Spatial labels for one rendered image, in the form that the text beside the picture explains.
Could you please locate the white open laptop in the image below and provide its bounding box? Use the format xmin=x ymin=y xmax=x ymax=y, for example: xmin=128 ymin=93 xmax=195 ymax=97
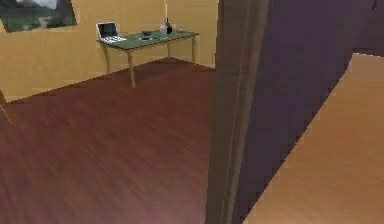
xmin=95 ymin=21 xmax=128 ymax=45

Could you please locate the framed landscape picture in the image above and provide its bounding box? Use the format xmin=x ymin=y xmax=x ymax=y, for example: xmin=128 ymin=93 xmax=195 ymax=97
xmin=0 ymin=0 xmax=78 ymax=34

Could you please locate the green top wooden table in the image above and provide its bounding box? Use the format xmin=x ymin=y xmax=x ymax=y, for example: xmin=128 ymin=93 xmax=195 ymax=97
xmin=96 ymin=29 xmax=200 ymax=89

